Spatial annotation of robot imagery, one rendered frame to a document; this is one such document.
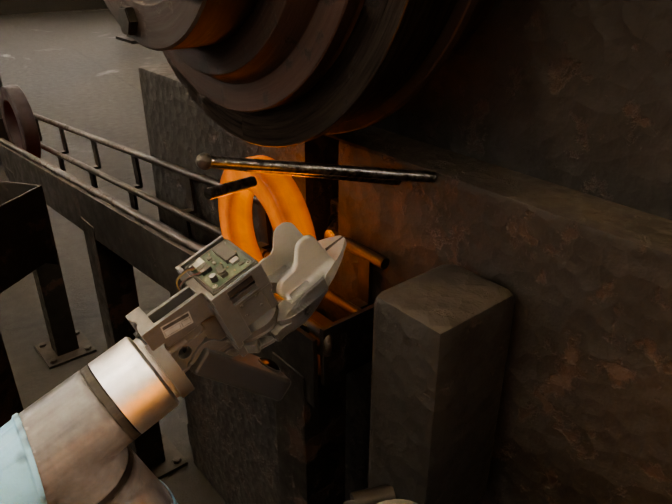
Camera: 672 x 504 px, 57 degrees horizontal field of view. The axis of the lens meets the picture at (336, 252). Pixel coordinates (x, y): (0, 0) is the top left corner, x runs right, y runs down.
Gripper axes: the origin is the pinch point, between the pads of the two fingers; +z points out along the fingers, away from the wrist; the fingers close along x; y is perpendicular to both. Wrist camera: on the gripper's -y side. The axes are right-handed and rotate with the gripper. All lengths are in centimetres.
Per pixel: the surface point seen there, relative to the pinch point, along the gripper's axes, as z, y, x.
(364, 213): 5.7, 0.1, 2.0
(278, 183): 0.3, 5.7, 7.4
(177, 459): -27, -72, 59
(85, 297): -21, -76, 144
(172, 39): -4.7, 24.2, 4.1
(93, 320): -24, -75, 129
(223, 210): -2.8, -0.6, 19.3
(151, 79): 6, 6, 52
